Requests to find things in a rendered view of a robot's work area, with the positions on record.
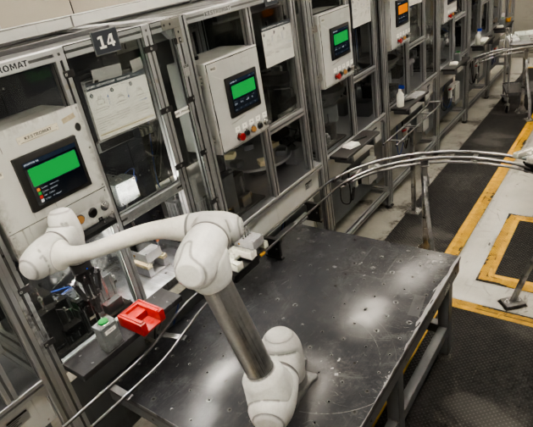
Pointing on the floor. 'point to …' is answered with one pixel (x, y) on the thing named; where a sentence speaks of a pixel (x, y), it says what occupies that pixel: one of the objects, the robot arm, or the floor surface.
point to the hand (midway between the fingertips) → (96, 303)
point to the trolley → (510, 63)
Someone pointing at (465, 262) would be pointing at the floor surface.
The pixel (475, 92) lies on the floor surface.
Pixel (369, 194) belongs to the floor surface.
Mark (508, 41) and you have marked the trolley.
